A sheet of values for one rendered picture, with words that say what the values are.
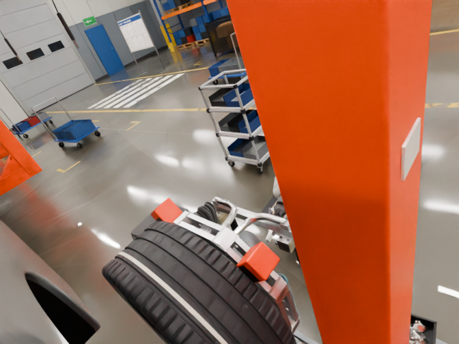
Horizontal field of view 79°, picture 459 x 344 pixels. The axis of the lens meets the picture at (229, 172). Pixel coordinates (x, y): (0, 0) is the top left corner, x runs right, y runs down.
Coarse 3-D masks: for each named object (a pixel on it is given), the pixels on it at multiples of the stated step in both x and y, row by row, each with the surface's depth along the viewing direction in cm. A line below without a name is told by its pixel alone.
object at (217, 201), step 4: (212, 200) 118; (216, 200) 117; (220, 200) 115; (224, 200) 114; (216, 204) 118; (220, 204) 118; (224, 204) 114; (228, 204) 112; (232, 204) 111; (232, 208) 109; (236, 208) 109; (232, 212) 107; (236, 212) 108; (228, 216) 106; (232, 216) 106; (228, 220) 104; (232, 220) 105; (224, 224) 103; (228, 224) 103
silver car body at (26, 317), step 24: (0, 240) 77; (0, 264) 55; (24, 264) 78; (0, 288) 43; (24, 288) 56; (0, 312) 35; (24, 312) 43; (0, 336) 30; (24, 336) 35; (48, 336) 44
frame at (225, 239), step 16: (176, 224) 94; (192, 224) 97; (208, 224) 89; (208, 240) 84; (224, 240) 82; (240, 240) 83; (272, 272) 82; (272, 288) 80; (288, 288) 83; (288, 304) 86; (288, 320) 87
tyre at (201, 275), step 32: (160, 224) 89; (160, 256) 76; (192, 256) 75; (224, 256) 76; (128, 288) 70; (160, 288) 69; (192, 288) 69; (224, 288) 70; (256, 288) 73; (160, 320) 64; (192, 320) 65; (224, 320) 67; (256, 320) 70
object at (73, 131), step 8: (40, 104) 581; (40, 120) 583; (72, 120) 622; (80, 120) 602; (88, 120) 572; (64, 128) 589; (72, 128) 574; (80, 128) 560; (88, 128) 573; (96, 128) 582; (56, 136) 601; (64, 136) 577; (72, 136) 554; (80, 136) 562; (80, 144) 563
